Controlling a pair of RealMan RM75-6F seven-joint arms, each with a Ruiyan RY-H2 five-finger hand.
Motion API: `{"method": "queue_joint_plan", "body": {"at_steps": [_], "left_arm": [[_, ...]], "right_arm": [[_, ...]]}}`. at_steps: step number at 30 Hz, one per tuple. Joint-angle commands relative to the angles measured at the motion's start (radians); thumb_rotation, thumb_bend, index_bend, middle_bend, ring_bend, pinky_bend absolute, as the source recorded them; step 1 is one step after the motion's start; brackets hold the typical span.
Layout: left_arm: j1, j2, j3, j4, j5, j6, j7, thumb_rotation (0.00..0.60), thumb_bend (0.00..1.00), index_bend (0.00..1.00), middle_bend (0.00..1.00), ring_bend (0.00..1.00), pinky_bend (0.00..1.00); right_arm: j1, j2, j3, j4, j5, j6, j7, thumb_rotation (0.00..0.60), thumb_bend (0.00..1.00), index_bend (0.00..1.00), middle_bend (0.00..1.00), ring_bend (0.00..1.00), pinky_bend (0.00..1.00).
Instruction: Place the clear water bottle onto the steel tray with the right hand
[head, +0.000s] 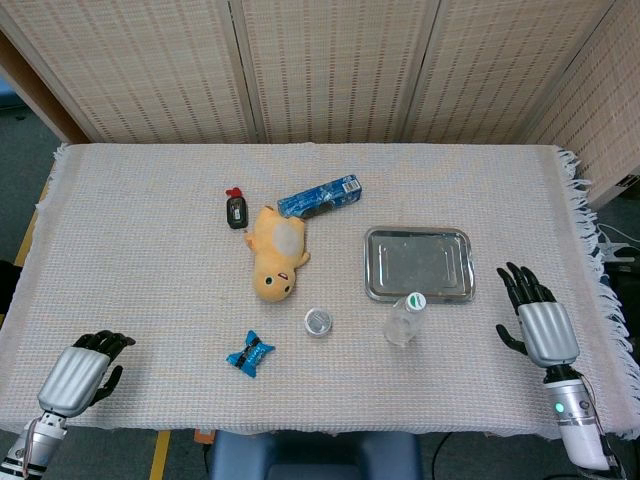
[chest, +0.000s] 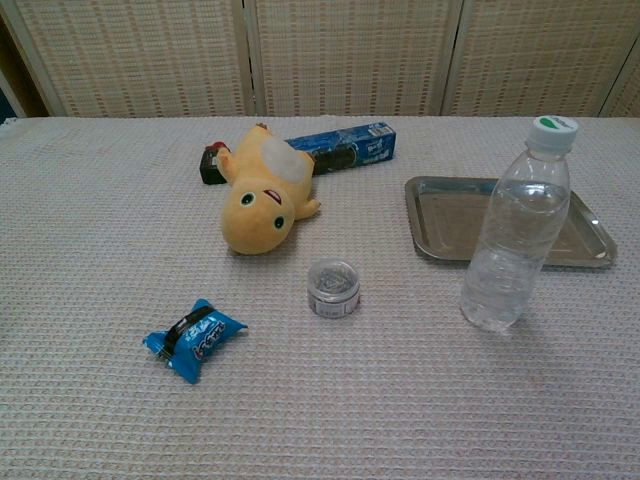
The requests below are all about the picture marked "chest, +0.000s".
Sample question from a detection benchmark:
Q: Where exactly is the stainless steel tray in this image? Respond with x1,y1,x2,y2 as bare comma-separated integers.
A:
404,175,618,271

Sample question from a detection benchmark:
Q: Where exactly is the small black bottle red cap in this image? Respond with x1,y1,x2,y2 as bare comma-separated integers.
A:
198,142,232,187

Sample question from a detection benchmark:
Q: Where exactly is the clear plastic water bottle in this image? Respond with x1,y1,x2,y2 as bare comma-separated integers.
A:
459,115,582,336

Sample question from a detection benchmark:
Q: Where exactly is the white woven tablecloth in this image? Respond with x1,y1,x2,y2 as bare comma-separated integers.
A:
0,115,640,480

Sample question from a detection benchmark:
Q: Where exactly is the blue cookie box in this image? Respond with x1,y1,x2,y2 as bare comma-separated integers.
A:
286,122,398,177

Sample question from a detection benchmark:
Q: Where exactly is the yellow plush toy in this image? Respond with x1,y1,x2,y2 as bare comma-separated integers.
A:
215,122,322,257

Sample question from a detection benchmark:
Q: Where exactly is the round clear plastic clip jar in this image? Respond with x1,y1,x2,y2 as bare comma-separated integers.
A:
307,258,362,318

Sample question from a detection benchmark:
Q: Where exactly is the blue snack packet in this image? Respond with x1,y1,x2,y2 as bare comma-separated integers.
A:
142,298,249,385

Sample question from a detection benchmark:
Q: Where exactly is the beige woven folding screen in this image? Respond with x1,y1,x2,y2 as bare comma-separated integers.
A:
0,0,640,119

